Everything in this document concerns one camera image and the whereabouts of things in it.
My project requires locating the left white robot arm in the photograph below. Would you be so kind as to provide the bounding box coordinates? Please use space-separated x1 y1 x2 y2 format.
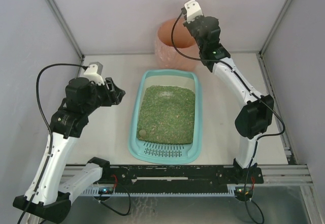
13 77 125 223

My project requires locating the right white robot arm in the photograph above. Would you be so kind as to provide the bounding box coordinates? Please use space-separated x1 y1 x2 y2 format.
183 15 274 183

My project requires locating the beige litter clump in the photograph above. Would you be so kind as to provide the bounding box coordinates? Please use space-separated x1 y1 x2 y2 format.
139 129 147 138

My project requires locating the green cat litter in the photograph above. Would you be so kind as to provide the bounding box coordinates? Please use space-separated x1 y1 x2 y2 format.
137 85 196 145

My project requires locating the teal plastic litter box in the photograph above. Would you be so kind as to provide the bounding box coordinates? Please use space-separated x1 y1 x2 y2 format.
128 69 203 165

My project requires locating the pink lined trash bin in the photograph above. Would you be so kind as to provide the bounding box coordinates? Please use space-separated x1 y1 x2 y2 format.
154 17 199 72

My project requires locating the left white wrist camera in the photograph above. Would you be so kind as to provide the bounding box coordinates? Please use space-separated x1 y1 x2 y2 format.
82 62 105 86

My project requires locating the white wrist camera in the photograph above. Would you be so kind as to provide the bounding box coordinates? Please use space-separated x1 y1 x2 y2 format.
181 0 204 23
82 62 105 86

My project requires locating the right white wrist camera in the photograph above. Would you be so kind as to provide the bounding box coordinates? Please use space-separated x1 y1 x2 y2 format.
181 0 204 23

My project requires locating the right black camera cable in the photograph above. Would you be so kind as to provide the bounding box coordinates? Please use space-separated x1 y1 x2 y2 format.
170 12 285 184

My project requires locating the black camera cable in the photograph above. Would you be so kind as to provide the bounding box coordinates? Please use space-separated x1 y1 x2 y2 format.
17 63 88 224
170 12 285 184

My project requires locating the left black camera cable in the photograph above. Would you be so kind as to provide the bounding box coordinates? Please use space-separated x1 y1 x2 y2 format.
17 63 88 224

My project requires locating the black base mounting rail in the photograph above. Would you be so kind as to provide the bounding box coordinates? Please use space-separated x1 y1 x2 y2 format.
91 165 264 193

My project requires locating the left base power cable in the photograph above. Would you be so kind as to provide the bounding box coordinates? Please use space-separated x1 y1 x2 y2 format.
97 174 132 216

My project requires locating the base power cable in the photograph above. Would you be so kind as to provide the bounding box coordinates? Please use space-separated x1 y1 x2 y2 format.
235 168 265 224
97 174 132 216

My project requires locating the white slotted cable duct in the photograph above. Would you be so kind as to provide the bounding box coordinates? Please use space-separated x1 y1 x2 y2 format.
81 186 244 198

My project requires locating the right base power cable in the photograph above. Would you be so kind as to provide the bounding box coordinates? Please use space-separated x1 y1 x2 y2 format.
235 168 265 224

